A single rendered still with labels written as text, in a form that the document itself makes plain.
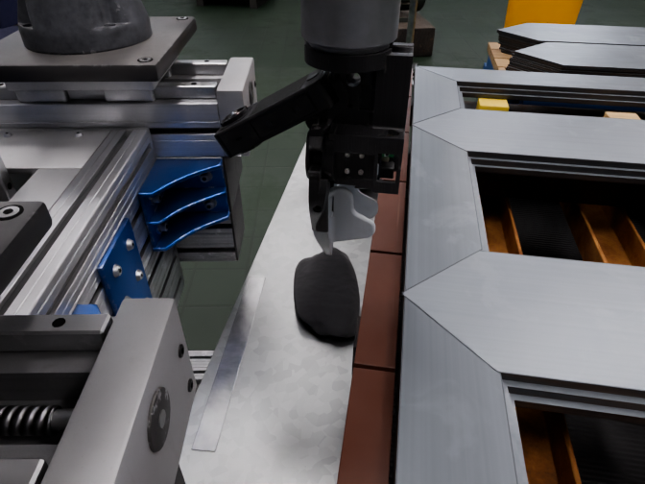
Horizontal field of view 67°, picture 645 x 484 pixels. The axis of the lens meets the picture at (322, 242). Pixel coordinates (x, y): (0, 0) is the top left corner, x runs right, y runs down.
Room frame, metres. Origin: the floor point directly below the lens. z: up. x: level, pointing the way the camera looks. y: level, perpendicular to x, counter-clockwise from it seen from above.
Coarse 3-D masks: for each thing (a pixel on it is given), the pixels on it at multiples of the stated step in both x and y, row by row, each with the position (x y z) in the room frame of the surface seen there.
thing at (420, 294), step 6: (420, 282) 0.40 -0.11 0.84; (426, 282) 0.40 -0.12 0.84; (414, 288) 0.39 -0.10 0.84; (420, 288) 0.39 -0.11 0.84; (426, 288) 0.39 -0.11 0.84; (402, 294) 0.38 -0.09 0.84; (408, 294) 0.38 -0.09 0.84; (414, 294) 0.38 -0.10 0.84; (420, 294) 0.38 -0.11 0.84; (426, 294) 0.38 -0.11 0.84; (414, 300) 0.37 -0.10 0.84; (420, 300) 0.37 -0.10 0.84; (426, 300) 0.37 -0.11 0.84; (420, 306) 0.36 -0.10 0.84; (426, 306) 0.36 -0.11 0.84; (426, 312) 0.35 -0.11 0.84
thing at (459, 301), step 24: (456, 264) 0.43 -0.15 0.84; (480, 264) 0.43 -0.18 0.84; (432, 288) 0.39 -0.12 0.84; (456, 288) 0.39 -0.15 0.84; (480, 288) 0.39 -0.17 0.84; (432, 312) 0.35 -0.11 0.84; (456, 312) 0.35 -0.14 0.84; (480, 312) 0.35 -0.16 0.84; (456, 336) 0.32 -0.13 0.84; (480, 336) 0.32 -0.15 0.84
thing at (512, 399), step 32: (480, 96) 1.03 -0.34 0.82; (512, 96) 1.02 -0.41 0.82; (544, 96) 1.01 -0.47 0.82; (576, 96) 1.00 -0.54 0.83; (608, 96) 0.99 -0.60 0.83; (640, 96) 0.98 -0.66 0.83; (480, 160) 0.71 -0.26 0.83; (512, 160) 0.70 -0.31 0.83; (544, 160) 0.70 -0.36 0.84; (576, 160) 0.69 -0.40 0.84; (480, 224) 0.53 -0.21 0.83; (512, 384) 0.27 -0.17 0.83; (544, 384) 0.27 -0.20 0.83; (576, 384) 0.27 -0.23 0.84; (512, 416) 0.24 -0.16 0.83; (608, 416) 0.25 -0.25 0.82; (640, 416) 0.25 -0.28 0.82
